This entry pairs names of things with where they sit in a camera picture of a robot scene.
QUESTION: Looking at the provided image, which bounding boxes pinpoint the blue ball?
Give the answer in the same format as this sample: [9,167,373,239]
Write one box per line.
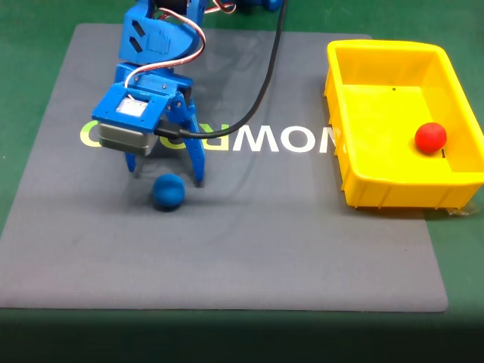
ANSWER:
[152,173,187,212]

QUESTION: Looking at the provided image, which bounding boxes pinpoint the yellow plastic bin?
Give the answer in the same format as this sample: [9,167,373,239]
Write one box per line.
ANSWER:
[324,39,484,209]

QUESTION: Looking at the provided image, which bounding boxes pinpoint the red ball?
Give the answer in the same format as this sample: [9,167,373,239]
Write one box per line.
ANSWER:
[414,122,448,154]

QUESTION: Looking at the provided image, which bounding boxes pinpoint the grey mat with NOWROBO print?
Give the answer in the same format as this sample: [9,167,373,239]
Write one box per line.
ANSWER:
[0,23,449,313]

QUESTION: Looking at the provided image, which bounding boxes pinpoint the clear plastic wrap scrap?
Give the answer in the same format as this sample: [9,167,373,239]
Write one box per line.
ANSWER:
[445,201,482,217]

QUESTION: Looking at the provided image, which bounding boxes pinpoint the silver camera box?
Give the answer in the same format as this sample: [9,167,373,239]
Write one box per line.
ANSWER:
[97,119,157,157]

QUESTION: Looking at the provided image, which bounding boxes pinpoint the black camera cable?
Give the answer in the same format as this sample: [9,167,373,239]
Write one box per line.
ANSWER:
[154,0,288,141]

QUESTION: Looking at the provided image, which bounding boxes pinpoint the white and red servo wire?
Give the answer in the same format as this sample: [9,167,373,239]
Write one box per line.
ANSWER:
[124,0,237,87]

